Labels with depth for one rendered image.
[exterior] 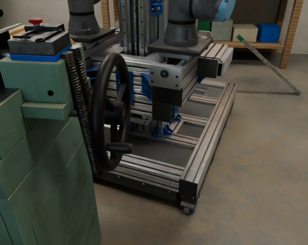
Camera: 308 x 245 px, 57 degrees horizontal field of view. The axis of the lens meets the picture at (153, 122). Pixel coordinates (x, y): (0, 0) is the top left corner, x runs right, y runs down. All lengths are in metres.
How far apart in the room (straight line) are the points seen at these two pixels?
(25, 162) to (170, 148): 1.02
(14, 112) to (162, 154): 1.03
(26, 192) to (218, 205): 1.10
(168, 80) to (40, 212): 0.66
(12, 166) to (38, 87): 0.18
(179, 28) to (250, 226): 0.99
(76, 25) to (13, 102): 0.84
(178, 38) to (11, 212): 0.86
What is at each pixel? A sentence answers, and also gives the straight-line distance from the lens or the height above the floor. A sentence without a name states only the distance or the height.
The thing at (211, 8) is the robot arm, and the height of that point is 0.98.
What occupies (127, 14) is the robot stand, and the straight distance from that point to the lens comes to 1.42.
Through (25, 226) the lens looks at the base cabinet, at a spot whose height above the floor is 0.60.
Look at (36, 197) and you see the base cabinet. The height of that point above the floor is 0.63.
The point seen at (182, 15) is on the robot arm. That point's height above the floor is 0.94.
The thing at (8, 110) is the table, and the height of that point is 0.88.
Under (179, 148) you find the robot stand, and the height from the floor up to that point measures 0.21.
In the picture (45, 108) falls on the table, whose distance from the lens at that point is 0.64.
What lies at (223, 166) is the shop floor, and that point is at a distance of 1.85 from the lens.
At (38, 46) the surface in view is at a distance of 0.63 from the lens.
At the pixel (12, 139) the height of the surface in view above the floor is 0.82.
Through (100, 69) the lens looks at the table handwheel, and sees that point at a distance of 0.61.
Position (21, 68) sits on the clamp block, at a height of 0.95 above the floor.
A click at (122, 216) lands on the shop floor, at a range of 1.52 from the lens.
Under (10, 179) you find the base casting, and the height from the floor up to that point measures 0.74.
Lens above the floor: 1.15
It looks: 31 degrees down
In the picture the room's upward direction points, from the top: straight up
